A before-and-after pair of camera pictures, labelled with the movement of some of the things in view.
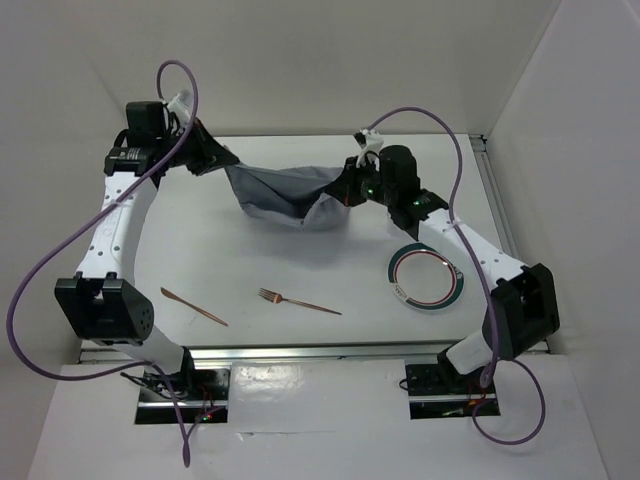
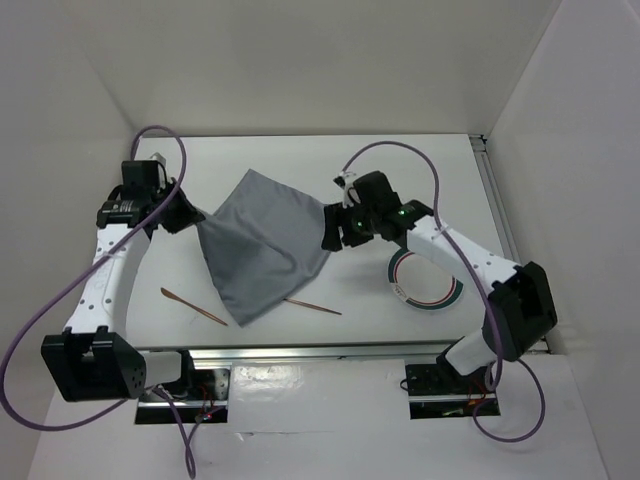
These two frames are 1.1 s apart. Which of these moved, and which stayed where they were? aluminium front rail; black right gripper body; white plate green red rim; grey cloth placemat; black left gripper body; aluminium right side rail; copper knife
Moved: grey cloth placemat; black left gripper body; black right gripper body
Stayed: aluminium front rail; white plate green red rim; copper knife; aluminium right side rail
